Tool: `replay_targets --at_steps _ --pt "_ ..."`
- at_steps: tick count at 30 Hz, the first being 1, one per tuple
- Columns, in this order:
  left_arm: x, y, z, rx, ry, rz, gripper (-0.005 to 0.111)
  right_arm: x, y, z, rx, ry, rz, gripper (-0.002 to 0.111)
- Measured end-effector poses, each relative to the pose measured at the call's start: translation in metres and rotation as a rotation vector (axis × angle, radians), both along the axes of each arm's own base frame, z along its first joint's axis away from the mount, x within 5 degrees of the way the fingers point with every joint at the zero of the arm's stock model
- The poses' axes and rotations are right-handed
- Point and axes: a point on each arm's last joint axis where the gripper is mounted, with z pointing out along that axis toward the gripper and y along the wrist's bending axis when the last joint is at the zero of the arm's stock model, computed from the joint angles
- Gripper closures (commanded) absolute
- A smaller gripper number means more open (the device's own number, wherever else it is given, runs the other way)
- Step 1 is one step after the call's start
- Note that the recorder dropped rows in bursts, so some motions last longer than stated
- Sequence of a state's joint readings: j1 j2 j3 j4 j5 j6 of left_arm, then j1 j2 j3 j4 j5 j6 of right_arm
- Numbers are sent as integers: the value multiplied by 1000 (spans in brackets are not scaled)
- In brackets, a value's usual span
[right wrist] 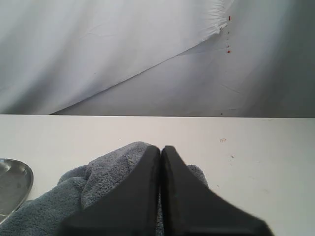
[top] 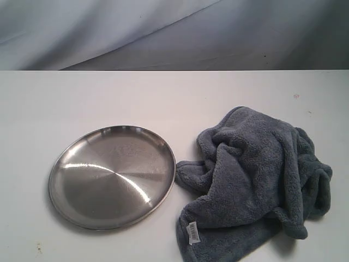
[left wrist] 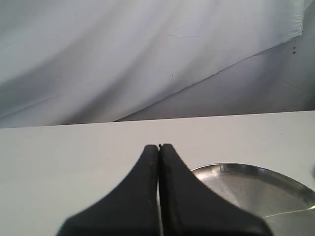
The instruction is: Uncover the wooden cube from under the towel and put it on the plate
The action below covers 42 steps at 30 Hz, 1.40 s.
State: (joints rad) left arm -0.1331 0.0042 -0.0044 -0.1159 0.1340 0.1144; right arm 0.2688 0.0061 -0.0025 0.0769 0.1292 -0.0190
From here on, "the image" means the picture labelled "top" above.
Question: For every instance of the grey fleece towel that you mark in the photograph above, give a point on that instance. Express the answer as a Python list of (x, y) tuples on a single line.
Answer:
[(258, 176)]

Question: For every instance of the white care label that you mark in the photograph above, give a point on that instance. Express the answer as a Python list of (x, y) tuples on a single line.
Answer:
[(193, 233)]

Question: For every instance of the round stainless steel plate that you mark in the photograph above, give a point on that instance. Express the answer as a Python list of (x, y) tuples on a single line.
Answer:
[(112, 177)]

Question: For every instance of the grey fabric backdrop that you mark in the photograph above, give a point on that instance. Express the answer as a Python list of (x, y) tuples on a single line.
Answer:
[(174, 35)]

